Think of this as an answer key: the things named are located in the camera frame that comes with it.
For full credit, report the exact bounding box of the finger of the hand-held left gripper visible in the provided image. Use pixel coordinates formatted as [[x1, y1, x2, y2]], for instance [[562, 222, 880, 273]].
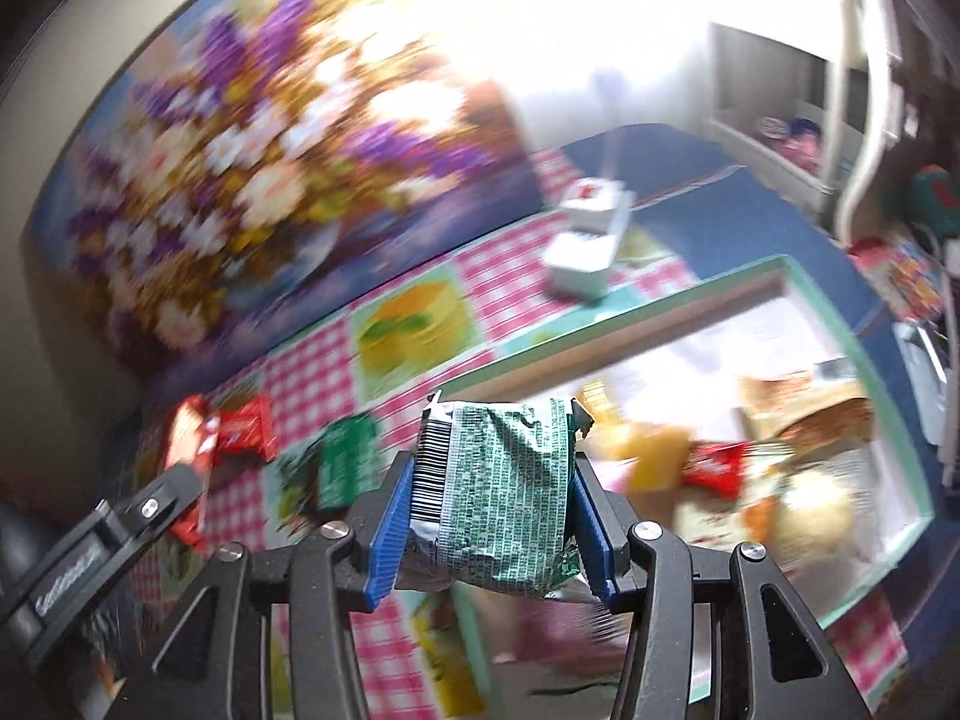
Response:
[[96, 463, 207, 563]]

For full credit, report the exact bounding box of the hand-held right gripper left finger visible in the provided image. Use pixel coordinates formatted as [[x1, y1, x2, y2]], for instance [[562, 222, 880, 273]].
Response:
[[112, 454, 415, 720]]

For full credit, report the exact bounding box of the small red candy packet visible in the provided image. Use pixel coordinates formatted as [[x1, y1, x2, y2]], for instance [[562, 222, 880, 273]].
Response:
[[679, 441, 751, 500]]

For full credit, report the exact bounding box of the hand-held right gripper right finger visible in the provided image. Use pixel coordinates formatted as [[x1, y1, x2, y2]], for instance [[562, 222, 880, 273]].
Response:
[[570, 457, 871, 720]]

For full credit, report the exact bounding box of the green and silver foil packet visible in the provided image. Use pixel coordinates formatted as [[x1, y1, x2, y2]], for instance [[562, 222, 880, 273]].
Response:
[[397, 392, 593, 605]]

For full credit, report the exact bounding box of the brown bread packet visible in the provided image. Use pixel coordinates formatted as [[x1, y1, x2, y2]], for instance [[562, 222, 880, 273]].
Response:
[[739, 371, 875, 451]]

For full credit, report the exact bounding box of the bright red snack packet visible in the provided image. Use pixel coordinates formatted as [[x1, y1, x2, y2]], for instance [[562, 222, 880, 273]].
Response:
[[214, 397, 278, 462]]

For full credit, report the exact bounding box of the dark green snack packet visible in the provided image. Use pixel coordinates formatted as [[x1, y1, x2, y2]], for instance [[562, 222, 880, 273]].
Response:
[[315, 414, 380, 515]]

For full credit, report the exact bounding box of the pink patterned item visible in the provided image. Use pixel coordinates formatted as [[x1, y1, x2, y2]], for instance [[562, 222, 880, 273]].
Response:
[[754, 114, 826, 166]]

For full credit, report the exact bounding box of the colourful printed package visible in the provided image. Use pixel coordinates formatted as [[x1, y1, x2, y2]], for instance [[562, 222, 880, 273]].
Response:
[[851, 236, 946, 316]]

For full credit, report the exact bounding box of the white socket cube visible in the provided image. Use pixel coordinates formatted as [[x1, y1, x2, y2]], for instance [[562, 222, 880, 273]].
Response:
[[541, 176, 637, 301]]

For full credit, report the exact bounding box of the teal and red object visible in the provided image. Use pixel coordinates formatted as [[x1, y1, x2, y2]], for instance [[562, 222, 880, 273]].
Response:
[[904, 165, 960, 241]]

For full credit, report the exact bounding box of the pink checkered tablecloth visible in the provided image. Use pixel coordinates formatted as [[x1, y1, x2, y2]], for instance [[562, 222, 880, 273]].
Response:
[[97, 146, 908, 720]]

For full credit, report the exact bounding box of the floral painting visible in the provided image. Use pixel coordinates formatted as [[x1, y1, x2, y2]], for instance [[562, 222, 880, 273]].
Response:
[[19, 0, 545, 372]]

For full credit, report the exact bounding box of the dark red packet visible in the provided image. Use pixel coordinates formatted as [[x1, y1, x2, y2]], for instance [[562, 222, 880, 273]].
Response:
[[163, 396, 218, 548]]

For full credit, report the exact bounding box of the orange transparent snack packet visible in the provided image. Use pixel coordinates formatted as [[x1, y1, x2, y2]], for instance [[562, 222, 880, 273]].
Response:
[[577, 382, 691, 492]]

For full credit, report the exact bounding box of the white shelf furniture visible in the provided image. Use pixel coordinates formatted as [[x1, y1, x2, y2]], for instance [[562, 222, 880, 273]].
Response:
[[705, 0, 908, 226]]

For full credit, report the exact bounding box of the clear packet with white bun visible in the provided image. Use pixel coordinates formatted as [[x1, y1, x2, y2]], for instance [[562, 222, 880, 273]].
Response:
[[772, 472, 860, 563]]

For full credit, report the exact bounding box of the white box with teal edge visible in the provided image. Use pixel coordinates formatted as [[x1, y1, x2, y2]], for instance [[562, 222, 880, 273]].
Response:
[[420, 255, 938, 700]]

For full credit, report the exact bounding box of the pink snack packet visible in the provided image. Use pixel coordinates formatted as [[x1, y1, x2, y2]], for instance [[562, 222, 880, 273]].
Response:
[[495, 585, 631, 661]]

